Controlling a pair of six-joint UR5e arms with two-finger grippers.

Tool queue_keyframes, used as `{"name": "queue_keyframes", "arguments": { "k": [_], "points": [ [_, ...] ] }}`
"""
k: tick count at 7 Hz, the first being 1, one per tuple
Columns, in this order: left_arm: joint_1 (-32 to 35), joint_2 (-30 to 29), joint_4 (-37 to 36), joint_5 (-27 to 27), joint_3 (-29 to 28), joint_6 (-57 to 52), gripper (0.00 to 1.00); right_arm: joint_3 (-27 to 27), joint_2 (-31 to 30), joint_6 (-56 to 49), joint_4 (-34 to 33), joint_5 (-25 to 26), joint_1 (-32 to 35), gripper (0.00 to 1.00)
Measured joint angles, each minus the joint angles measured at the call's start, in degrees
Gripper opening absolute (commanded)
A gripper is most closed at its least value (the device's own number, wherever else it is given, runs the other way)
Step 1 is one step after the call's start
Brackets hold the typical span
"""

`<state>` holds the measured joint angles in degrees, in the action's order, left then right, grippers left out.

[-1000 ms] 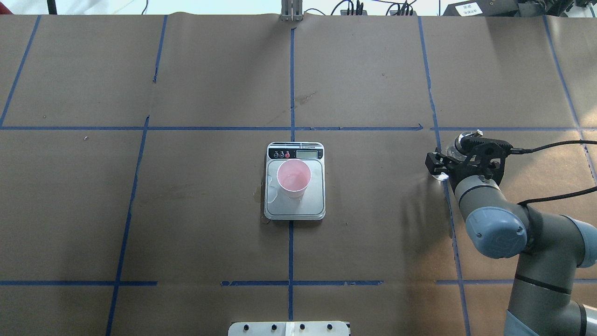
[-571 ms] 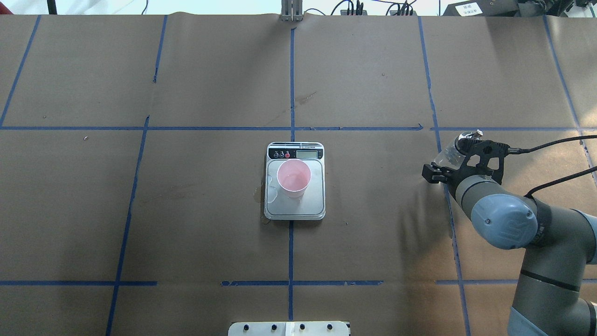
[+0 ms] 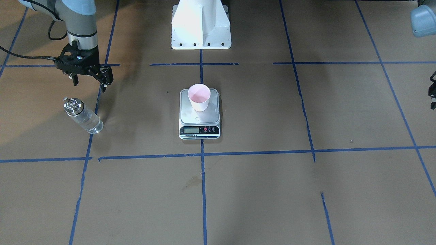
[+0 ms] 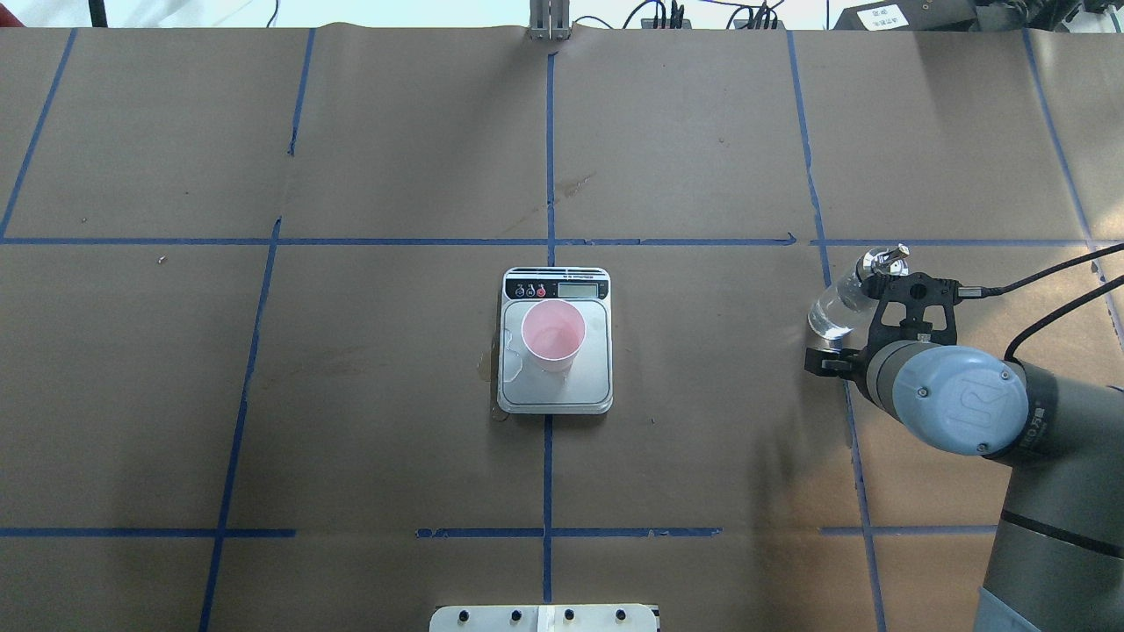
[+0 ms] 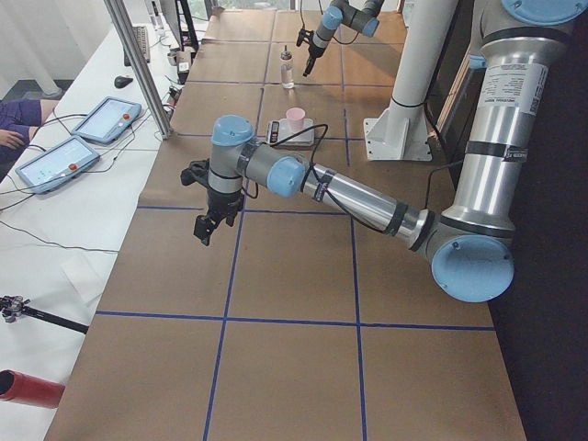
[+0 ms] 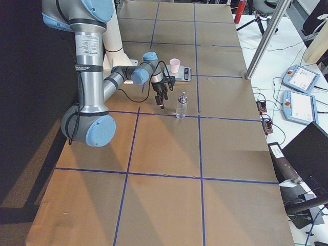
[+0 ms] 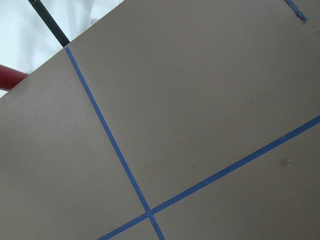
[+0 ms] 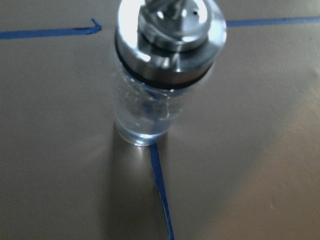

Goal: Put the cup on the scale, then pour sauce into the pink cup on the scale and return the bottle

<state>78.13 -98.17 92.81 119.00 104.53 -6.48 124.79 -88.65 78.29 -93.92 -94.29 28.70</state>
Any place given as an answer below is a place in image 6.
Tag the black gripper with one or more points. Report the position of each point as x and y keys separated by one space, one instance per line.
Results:
x=156 y=88

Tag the clear glass sauce bottle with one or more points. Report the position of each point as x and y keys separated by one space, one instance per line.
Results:
x=182 y=104

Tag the pink plastic cup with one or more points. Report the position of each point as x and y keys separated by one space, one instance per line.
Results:
x=174 y=65

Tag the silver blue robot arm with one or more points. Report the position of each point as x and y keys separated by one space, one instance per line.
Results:
x=101 y=66

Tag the silver digital kitchen scale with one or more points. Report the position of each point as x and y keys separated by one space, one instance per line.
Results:
x=183 y=74

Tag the upper orange black connector box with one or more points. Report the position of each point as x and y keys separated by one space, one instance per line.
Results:
x=261 y=105

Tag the orange black connector box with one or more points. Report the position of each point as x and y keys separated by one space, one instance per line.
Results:
x=267 y=126
x=261 y=105

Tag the lower orange black connector box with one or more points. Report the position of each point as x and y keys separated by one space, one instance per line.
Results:
x=267 y=126

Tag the red bottle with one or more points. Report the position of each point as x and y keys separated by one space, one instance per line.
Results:
x=240 y=10

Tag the black tripod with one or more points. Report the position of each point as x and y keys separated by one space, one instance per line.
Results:
x=257 y=19

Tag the upper blue teach pendant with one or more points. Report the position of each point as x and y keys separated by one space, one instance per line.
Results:
x=300 y=78

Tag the blue teach pendant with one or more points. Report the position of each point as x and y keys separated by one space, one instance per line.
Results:
x=300 y=78
x=299 y=107

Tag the lower blue teach pendant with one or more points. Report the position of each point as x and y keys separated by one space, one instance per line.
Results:
x=299 y=107

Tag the black box with white label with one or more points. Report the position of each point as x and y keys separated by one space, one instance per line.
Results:
x=283 y=169

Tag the black monitor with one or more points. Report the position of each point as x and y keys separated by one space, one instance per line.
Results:
x=307 y=153

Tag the wooden board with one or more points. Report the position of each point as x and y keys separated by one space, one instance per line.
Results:
x=319 y=45

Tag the black office chair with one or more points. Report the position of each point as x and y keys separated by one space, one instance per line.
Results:
x=313 y=25

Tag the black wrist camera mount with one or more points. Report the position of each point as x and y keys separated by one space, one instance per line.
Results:
x=170 y=80

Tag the white pedestal column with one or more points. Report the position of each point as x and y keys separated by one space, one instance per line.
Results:
x=115 y=55

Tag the aluminium frame post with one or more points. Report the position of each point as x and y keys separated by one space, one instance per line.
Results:
x=273 y=24

